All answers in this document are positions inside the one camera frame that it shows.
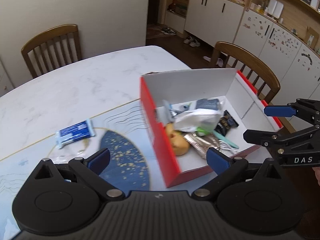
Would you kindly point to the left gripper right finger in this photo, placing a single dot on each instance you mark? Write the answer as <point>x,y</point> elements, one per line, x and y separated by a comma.
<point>229,171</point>

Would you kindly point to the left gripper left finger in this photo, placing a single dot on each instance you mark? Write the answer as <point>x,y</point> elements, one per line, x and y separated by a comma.
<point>87,171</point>

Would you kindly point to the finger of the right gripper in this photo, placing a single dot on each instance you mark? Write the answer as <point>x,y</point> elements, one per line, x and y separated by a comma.
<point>262,138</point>
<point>279,111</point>

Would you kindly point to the green toothbrush handle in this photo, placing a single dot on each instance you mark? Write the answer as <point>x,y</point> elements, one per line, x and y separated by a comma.
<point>220,137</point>

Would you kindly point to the brown silver snack bag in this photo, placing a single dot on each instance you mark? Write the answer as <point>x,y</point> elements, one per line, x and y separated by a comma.
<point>202,143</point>

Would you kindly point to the blue white wet-wipe packet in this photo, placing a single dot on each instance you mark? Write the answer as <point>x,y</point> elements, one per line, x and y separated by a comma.
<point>74,133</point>

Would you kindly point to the black snack packet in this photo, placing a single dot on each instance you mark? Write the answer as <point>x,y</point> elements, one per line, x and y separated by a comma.
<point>226,123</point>

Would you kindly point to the yellow plush toy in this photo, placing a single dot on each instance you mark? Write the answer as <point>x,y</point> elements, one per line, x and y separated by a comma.
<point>178,143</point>

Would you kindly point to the white tissue pack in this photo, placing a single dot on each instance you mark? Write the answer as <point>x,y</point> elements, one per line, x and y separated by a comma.
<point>206,114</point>

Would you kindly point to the person's right hand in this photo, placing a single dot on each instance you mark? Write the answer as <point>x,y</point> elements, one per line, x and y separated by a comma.
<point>317,174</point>

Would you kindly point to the wooden chair behind box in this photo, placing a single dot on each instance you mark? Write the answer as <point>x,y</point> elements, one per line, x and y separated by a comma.
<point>265,81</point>

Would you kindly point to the red white cardboard box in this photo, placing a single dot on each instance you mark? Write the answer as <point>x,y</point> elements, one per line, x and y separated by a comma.
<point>188,86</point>

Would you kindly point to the white floor cabinets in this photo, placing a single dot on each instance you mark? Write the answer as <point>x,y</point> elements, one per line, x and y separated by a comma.
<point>295,65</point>

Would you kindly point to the white grey sneakers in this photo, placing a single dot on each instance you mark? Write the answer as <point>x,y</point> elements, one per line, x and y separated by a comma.
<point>192,42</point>

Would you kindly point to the wooden chair at left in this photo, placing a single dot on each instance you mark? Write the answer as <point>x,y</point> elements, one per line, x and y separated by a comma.
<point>52,49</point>

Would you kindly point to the black white sneakers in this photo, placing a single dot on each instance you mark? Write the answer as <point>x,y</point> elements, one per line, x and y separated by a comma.
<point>168,31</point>

